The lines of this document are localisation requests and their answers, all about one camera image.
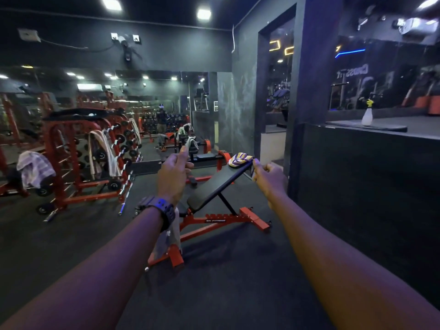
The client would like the white dark-striped towel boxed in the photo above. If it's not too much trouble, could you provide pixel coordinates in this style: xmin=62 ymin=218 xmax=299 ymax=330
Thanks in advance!
xmin=185 ymin=136 xmax=200 ymax=156

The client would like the black wristwatch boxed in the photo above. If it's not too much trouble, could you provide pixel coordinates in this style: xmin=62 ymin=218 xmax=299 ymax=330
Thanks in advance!
xmin=134 ymin=196 xmax=176 ymax=233

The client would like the person's right forearm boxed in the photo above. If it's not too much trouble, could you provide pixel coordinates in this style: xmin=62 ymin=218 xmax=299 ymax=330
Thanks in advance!
xmin=267 ymin=193 xmax=440 ymax=330

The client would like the person's right hand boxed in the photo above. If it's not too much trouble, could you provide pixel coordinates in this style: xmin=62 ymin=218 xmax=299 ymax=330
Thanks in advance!
xmin=251 ymin=158 xmax=289 ymax=208

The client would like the adjustable incline bench red frame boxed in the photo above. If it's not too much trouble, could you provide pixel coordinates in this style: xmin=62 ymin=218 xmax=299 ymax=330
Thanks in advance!
xmin=145 ymin=155 xmax=271 ymax=269

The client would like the beige brown striped towel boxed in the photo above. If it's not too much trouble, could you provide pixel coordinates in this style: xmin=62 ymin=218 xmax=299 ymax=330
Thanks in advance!
xmin=88 ymin=129 xmax=122 ymax=180

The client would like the white spray bottle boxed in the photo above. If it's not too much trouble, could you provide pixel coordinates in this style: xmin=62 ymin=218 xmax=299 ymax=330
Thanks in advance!
xmin=360 ymin=98 xmax=375 ymax=127

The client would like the person's left hand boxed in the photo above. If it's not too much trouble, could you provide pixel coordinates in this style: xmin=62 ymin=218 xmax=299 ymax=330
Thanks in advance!
xmin=156 ymin=144 xmax=195 ymax=207

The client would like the orange container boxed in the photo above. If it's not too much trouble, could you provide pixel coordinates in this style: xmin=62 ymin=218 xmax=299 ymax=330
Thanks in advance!
xmin=413 ymin=95 xmax=440 ymax=116

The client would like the grey towel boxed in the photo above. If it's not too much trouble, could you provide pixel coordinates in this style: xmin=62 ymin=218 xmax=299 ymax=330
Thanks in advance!
xmin=151 ymin=206 xmax=182 ymax=262

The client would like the red barbell rack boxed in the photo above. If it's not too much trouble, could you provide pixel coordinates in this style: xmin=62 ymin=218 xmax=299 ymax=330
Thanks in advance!
xmin=34 ymin=107 xmax=143 ymax=222

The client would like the black exercise mat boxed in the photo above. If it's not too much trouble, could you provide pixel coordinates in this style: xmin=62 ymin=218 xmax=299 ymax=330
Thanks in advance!
xmin=325 ymin=120 xmax=409 ymax=133

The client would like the white air conditioner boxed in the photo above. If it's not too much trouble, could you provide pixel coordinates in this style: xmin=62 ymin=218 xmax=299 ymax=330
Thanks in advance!
xmin=394 ymin=16 xmax=440 ymax=37

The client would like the white wall box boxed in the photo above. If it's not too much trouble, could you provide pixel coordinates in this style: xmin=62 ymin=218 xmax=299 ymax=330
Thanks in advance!
xmin=17 ymin=27 xmax=42 ymax=44

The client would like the purple yellow striped towel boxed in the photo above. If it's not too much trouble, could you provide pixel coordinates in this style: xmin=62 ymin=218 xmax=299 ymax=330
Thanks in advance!
xmin=227 ymin=151 xmax=255 ymax=169

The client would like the large wall mirror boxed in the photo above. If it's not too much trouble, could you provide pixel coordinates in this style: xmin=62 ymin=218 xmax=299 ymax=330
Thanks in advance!
xmin=0 ymin=66 xmax=234 ymax=171

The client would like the person's left forearm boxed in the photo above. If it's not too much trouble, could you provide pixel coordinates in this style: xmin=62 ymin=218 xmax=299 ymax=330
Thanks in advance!
xmin=0 ymin=205 xmax=165 ymax=330

